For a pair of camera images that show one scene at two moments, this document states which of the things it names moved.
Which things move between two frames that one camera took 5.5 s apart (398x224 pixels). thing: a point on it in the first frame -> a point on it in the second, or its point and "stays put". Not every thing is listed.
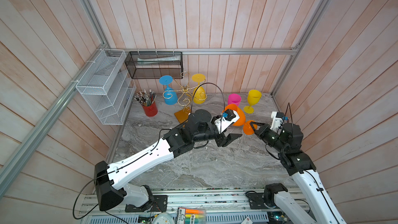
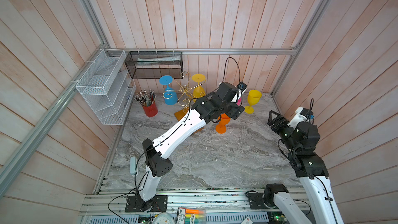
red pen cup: [151, 110] stays put
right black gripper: [261, 130] -> [282, 122]
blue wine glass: [170, 96] stays put
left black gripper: [223, 140] -> [235, 111]
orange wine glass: [247, 127] -> [221, 128]
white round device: [163, 218] stays put
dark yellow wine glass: [199, 95] stays put
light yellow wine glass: [254, 96] stays put
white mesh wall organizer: [108, 87] stays put
